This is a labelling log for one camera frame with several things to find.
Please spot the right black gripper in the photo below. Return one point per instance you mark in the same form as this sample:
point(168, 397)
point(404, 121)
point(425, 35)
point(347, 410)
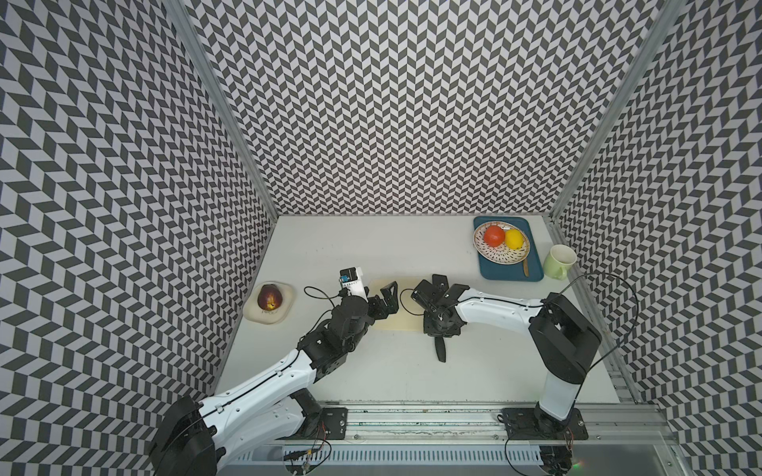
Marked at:
point(431, 331)

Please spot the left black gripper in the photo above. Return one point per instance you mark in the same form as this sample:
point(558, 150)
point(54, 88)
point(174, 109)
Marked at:
point(381, 311)

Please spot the black kitchen knife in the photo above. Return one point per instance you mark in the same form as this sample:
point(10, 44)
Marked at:
point(440, 347)

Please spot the cream plastic cutting board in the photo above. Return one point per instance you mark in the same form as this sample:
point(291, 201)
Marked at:
point(410, 314)

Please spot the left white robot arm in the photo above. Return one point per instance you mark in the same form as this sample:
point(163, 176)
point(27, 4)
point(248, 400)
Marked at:
point(201, 437)

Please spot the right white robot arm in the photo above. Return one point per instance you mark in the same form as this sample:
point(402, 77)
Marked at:
point(565, 339)

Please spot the teal rectangular tray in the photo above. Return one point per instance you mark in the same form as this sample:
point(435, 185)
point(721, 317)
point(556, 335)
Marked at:
point(511, 273)

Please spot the patterned round plate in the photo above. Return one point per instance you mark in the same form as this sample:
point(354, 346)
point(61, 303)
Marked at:
point(500, 255)

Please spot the red tomato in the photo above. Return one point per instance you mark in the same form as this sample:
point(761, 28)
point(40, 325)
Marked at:
point(493, 236)

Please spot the yellow lemon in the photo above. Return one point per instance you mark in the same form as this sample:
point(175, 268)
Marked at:
point(514, 239)

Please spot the dark red apple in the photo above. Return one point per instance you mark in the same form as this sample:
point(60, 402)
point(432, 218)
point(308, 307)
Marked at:
point(270, 297)

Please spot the cream small dish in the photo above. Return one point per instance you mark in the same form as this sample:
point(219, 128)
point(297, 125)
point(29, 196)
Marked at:
point(251, 311)

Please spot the light green mug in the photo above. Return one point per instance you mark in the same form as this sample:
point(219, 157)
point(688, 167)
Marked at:
point(559, 261)

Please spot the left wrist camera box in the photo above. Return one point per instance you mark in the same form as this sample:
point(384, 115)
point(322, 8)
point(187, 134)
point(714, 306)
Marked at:
point(353, 281)

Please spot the aluminium front rail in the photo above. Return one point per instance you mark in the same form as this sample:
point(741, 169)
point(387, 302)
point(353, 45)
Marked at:
point(476, 423)

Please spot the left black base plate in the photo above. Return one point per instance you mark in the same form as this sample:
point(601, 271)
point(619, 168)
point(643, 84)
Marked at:
point(327, 424)

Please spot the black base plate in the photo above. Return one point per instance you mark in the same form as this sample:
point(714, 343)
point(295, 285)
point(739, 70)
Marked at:
point(327, 424)
point(535, 424)

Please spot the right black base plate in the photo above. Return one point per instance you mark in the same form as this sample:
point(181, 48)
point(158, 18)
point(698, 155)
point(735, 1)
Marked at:
point(535, 424)

